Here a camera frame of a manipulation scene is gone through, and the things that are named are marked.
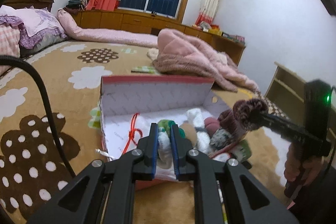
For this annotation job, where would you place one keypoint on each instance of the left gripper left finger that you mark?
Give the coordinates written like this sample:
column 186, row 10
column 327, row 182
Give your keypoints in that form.
column 103, row 192

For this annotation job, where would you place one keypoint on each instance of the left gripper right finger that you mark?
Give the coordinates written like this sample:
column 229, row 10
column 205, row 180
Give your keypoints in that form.
column 224, row 192

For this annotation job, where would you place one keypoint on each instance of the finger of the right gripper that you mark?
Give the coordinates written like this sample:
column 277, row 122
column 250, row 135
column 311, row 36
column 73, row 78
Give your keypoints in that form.
column 275, row 118
column 290, row 136

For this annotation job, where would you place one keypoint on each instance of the maroon knitted sock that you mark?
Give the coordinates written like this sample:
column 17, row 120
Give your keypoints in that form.
column 237, row 120

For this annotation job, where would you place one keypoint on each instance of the green white sock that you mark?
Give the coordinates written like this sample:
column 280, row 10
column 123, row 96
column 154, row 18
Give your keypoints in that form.
column 165, row 158
column 241, row 151

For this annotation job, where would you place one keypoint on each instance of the white sock red stripe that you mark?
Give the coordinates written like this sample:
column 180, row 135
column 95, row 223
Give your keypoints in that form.
column 221, row 156

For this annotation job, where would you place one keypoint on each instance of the light wooden shelf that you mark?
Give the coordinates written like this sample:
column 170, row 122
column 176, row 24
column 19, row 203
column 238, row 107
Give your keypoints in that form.
column 286, row 91

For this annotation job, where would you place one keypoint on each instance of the grey wave pattern sock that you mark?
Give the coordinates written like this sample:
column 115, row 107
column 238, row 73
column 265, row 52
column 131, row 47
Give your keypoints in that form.
column 221, row 139

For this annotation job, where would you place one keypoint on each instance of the pink rolled sock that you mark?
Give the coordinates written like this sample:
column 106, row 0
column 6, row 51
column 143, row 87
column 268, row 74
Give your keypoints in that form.
column 211, row 125

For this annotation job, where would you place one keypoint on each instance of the white rolled sock in box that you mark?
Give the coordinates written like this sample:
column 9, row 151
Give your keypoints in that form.
column 195, row 118

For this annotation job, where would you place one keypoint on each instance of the brown patterned bed cover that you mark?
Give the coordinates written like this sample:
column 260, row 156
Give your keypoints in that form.
column 31, row 169

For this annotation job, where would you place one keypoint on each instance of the tan rolled sock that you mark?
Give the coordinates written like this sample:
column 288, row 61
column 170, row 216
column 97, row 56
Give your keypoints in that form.
column 190, row 133

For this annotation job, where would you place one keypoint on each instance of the red white cardboard box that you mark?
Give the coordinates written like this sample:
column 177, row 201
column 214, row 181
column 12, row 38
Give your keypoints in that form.
column 155, row 98

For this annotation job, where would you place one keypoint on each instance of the colourful items on cabinet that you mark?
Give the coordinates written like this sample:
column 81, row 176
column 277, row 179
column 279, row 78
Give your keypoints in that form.
column 215, row 30

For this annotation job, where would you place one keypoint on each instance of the pink fluffy blanket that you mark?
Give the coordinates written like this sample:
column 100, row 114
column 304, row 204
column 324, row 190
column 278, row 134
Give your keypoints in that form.
column 181, row 54

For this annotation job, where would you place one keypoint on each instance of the long wooden cabinet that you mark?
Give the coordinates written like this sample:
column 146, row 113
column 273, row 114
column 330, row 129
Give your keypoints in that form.
column 138, row 22

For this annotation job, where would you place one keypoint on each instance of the pink rolled quilt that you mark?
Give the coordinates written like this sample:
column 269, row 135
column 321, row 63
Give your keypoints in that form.
column 103, row 35

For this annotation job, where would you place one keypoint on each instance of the pink checked cartoon pillow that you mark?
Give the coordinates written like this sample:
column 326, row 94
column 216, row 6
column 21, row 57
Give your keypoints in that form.
column 9, row 40

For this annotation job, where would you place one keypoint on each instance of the purple frilled pillow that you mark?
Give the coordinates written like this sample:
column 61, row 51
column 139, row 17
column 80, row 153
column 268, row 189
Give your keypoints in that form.
column 34, row 25

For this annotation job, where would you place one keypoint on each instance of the folded clothes pile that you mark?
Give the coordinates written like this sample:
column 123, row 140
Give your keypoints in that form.
column 77, row 4

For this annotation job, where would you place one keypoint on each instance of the dark wooden headboard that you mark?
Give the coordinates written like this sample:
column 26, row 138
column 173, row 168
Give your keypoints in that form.
column 37, row 4

